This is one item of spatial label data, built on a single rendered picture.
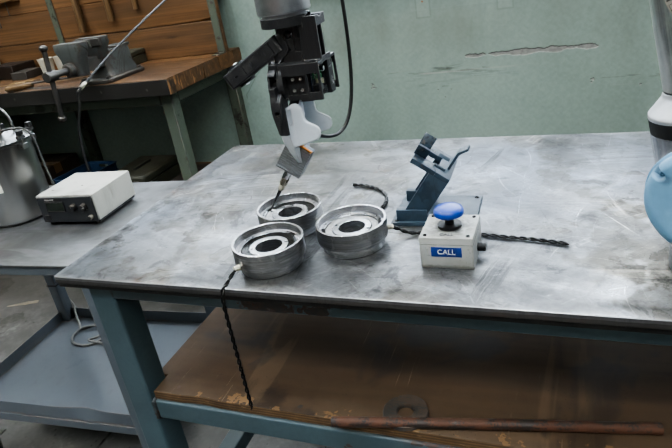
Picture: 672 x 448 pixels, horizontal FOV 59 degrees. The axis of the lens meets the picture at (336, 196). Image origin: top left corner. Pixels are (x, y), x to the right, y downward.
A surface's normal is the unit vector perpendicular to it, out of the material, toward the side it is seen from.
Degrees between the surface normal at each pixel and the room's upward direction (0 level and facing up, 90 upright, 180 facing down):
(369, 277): 0
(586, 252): 0
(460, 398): 0
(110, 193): 90
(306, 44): 90
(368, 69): 90
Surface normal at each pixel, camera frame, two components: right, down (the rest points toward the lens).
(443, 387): -0.15, -0.91
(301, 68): -0.32, 0.42
